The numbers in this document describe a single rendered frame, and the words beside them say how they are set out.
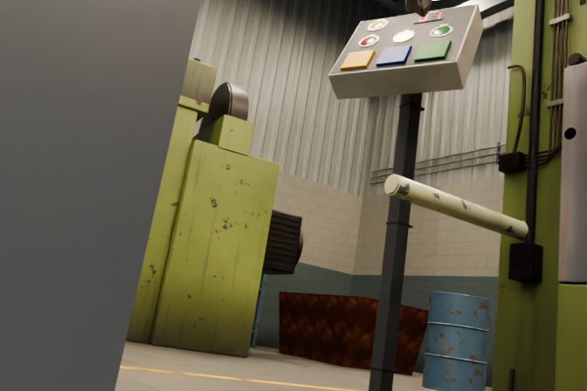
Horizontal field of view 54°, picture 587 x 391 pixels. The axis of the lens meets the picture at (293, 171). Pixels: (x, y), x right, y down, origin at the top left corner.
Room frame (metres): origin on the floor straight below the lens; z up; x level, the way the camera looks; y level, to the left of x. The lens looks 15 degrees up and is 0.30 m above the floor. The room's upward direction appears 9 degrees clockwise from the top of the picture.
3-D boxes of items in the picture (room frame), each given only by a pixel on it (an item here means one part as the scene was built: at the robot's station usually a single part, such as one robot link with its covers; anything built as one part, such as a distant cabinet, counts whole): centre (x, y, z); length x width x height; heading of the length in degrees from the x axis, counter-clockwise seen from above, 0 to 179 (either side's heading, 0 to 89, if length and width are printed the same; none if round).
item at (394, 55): (1.33, -0.21, 1.01); 0.07 x 0.05 x 0.07; 57
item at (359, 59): (1.38, -0.12, 1.01); 0.07 x 0.05 x 0.07; 57
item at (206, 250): (6.18, 0.84, 1.45); 2.20 x 1.23 x 2.90; 122
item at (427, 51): (1.27, -0.29, 1.01); 0.07 x 0.05 x 0.07; 57
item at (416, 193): (1.25, -0.38, 0.62); 0.44 x 0.05 x 0.05; 122
